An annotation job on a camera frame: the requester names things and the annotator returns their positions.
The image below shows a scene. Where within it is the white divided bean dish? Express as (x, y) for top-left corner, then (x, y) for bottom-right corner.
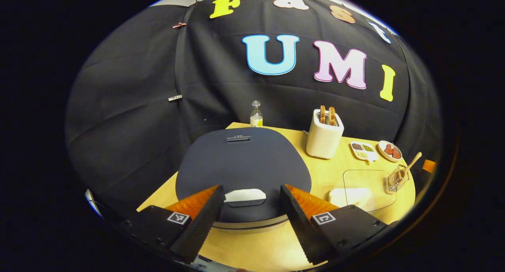
(350, 141), (379, 162)

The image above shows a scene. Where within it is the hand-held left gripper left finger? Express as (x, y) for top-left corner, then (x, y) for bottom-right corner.
(118, 184), (225, 265)

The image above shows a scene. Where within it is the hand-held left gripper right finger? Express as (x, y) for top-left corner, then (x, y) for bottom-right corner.
(279, 184), (390, 265)

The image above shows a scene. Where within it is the white toaster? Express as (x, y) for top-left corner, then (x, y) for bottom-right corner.
(306, 108), (344, 159)

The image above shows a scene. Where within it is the dark grey rice cooker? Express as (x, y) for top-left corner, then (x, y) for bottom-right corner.
(176, 127), (312, 230)

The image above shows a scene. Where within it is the small glass bottle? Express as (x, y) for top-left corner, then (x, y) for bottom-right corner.
(250, 101), (264, 128)

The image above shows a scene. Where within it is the black backdrop cloth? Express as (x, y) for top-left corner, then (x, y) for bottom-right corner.
(65, 0), (440, 221)

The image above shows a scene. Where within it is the wooden spoon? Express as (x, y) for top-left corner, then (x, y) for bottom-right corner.
(397, 152), (422, 182)

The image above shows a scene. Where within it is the clear box of rice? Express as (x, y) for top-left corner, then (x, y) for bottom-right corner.
(329, 170), (397, 214)

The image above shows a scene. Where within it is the wire chopstick holder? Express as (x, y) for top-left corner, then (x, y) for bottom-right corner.
(387, 164), (411, 193)

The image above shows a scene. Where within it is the round white plate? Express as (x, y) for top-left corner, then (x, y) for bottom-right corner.
(378, 140), (403, 163)

